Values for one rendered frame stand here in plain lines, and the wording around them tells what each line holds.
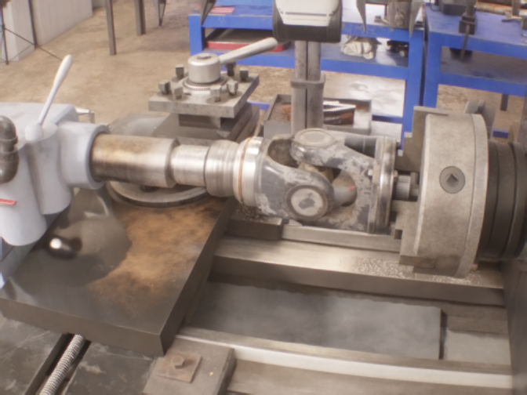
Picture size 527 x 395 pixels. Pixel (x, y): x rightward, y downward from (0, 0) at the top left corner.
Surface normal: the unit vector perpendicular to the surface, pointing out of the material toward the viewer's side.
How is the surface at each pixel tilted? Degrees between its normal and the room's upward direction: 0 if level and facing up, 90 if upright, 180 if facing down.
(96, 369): 0
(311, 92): 90
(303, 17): 90
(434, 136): 21
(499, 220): 77
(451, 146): 27
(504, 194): 55
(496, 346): 0
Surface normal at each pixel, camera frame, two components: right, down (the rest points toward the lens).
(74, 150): -0.16, -0.11
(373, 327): 0.25, -0.70
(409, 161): -0.22, 0.39
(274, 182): -0.55, 0.47
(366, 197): -0.34, 0.52
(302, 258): -0.01, -0.83
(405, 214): -0.09, -0.60
